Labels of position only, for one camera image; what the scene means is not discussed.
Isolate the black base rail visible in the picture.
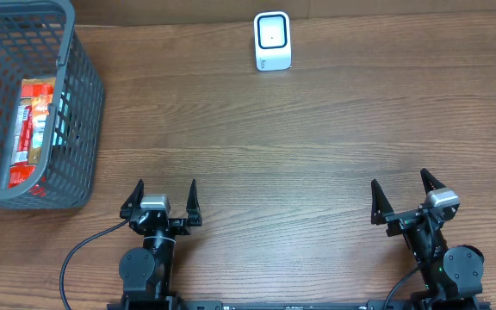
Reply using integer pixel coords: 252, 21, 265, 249
105, 299, 491, 310

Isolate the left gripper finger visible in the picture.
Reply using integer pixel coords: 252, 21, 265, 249
120, 179, 144, 219
186, 179, 202, 226

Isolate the white barcode scanner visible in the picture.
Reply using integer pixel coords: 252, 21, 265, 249
253, 11, 292, 71

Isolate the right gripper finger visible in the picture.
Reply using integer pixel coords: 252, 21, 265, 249
420, 168, 445, 195
371, 179, 394, 225

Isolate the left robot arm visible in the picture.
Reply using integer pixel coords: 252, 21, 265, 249
119, 181, 202, 310

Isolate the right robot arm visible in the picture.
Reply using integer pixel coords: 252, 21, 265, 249
371, 169, 491, 310

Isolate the grey plastic mesh basket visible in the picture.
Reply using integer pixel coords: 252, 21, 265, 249
0, 1, 105, 210

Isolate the teal wet wipes pack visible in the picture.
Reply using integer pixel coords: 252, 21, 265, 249
53, 92, 71, 146

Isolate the red snack packet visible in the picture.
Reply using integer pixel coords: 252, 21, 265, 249
8, 97, 38, 188

